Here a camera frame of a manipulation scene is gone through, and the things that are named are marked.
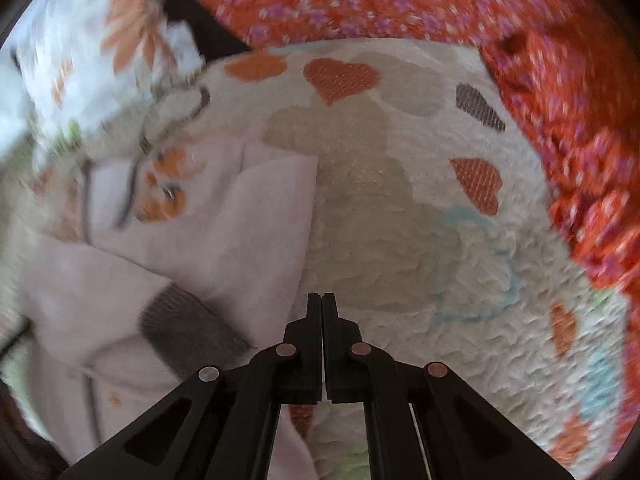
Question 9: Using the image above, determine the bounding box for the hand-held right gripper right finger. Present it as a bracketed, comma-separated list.
[321, 292, 576, 480]

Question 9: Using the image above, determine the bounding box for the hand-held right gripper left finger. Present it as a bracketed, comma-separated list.
[57, 292, 323, 480]

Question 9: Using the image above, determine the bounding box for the pale pink garment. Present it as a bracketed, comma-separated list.
[20, 141, 321, 480]

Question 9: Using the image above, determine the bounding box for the heart print quilt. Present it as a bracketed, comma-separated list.
[0, 40, 631, 480]

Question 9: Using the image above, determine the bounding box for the red floral bedsheet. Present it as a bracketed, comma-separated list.
[145, 0, 640, 461]

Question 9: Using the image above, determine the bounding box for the white floral duvet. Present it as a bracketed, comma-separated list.
[0, 0, 211, 161]

